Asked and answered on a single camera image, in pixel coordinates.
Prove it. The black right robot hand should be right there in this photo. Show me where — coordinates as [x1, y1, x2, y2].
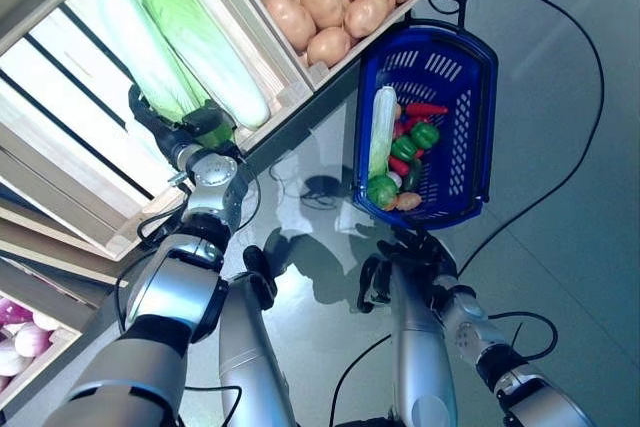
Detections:
[377, 226, 459, 288]

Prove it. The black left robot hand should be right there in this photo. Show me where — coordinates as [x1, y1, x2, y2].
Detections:
[128, 84, 239, 163]

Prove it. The green white napa cabbage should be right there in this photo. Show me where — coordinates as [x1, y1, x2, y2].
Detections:
[124, 0, 271, 129]
[97, 0, 234, 146]
[367, 85, 399, 181]

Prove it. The blue plastic shopping basket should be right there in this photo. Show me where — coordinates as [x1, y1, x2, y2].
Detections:
[352, 19, 499, 231]

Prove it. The white-slatted wooden crate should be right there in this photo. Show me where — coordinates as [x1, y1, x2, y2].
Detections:
[0, 0, 311, 263]

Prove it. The dark green bell pepper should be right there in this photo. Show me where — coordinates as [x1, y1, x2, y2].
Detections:
[405, 159, 424, 192]

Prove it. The silver right robot leg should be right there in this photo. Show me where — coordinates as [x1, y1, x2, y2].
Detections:
[357, 246, 459, 427]

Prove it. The silver robot leg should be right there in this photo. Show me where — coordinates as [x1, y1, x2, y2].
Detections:
[357, 246, 459, 427]
[218, 244, 299, 427]

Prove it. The wooden potato crate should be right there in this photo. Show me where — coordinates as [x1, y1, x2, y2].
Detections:
[212, 0, 484, 93]

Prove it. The silver left robot leg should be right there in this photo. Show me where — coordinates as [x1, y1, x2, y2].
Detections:
[218, 244, 299, 427]

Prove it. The wooden turnip crate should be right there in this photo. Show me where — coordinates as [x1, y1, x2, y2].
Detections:
[0, 256, 84, 408]

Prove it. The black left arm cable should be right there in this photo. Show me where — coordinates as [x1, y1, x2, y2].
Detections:
[113, 156, 262, 333]

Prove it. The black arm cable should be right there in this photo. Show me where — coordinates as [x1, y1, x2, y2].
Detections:
[113, 156, 262, 333]
[487, 310, 559, 363]

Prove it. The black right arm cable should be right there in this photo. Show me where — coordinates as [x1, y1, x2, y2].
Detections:
[487, 310, 559, 363]

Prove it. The wooden display rack dark frame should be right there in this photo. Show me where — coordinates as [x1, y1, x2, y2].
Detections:
[0, 0, 451, 427]

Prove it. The long black floor cable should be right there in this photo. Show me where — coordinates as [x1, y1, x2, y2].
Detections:
[427, 0, 607, 276]

